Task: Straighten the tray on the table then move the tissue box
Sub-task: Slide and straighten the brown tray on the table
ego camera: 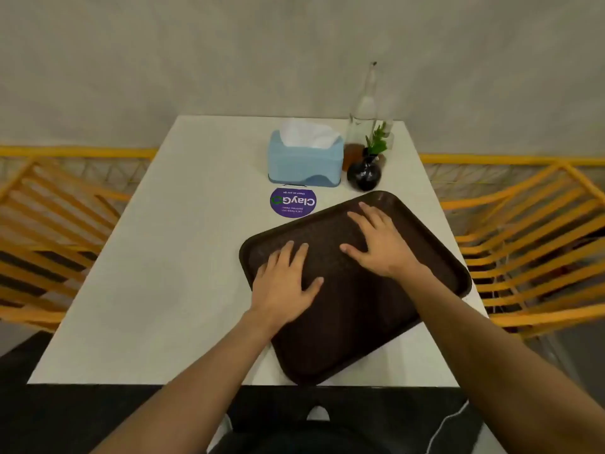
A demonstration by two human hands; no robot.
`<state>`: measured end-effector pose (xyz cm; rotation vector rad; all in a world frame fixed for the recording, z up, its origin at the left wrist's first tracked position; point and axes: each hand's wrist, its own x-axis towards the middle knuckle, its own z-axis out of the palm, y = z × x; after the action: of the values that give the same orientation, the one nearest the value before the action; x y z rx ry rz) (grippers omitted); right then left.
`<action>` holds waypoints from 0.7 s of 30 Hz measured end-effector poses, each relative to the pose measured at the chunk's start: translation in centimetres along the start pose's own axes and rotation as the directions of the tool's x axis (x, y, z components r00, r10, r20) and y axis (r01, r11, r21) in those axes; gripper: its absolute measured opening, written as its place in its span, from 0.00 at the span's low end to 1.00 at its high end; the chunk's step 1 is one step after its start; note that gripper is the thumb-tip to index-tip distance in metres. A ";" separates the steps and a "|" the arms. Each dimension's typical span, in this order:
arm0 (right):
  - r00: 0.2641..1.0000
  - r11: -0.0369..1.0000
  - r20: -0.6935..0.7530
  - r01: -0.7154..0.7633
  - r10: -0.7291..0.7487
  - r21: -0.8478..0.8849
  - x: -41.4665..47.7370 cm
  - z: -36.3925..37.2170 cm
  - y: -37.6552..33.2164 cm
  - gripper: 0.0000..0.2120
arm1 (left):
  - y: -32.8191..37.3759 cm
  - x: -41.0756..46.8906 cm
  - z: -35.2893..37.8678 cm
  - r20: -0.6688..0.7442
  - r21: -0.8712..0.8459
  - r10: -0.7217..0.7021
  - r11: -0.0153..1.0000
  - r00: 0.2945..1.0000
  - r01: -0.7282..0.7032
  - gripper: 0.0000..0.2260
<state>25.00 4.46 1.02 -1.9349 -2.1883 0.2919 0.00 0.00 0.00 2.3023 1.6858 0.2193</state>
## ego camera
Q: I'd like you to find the person's black clothing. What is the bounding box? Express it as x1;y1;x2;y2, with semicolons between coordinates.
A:
210;399;485;454

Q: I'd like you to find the person's left hand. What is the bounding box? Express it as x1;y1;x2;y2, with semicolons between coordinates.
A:
243;240;325;334

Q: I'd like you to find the yellow wire mesh railing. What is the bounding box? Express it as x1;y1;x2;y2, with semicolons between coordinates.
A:
0;145;159;194
419;153;605;199

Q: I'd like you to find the person's right hand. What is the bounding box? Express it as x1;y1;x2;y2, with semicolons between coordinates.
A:
339;201;426;281

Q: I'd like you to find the round purple sticker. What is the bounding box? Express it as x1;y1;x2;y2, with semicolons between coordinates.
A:
270;186;318;219

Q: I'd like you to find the yellow slatted chair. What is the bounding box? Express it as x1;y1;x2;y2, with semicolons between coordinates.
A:
0;158;133;332
439;161;605;340

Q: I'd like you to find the dark brown plastic tray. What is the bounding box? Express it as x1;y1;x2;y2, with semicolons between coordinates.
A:
238;190;473;387

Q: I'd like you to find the person's right forearm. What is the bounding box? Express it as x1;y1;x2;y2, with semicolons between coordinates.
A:
396;263;605;454

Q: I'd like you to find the clear glass bottle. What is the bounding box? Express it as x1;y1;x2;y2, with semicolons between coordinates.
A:
343;61;394;156

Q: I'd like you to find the black round vase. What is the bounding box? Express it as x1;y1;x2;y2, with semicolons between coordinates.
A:
347;154;383;192

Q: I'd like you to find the green plant sprig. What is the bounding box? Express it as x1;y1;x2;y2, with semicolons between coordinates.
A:
364;121;389;156

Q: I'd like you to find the white tissue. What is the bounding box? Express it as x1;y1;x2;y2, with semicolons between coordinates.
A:
279;119;342;149

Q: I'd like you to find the light blue tissue box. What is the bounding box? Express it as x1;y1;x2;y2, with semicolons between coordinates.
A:
267;129;345;189

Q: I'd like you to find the person's left forearm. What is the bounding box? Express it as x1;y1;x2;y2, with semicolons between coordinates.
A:
92;310;284;454

